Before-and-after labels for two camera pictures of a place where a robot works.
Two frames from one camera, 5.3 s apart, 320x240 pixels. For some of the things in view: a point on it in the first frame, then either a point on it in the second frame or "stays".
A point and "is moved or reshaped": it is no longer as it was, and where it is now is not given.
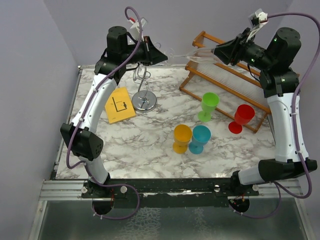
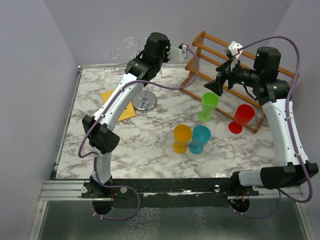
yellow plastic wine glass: [182, 134] stays
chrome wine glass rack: [144, 101] stays
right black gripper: [230, 51] to [217, 85]
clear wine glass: [205, 55] is moved or reshaped
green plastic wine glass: [209, 102] stays
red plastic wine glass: [243, 115] stays
